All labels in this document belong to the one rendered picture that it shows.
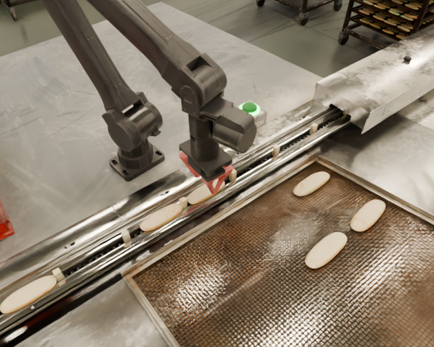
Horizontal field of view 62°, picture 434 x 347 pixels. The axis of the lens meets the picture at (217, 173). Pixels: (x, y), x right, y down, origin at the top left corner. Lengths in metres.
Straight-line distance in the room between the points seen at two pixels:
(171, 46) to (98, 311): 0.45
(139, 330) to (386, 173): 0.69
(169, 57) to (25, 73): 0.87
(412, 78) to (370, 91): 0.15
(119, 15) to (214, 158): 0.30
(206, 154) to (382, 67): 0.68
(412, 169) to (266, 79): 0.53
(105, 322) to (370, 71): 0.95
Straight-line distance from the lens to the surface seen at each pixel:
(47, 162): 1.03
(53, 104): 1.23
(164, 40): 0.64
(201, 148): 0.69
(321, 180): 0.80
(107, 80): 0.81
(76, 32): 0.81
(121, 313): 0.65
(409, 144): 1.12
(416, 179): 1.02
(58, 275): 0.75
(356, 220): 0.73
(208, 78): 0.62
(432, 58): 1.33
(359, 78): 1.13
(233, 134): 0.62
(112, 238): 0.78
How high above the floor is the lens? 1.48
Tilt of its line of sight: 46 degrees down
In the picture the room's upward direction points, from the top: straight up
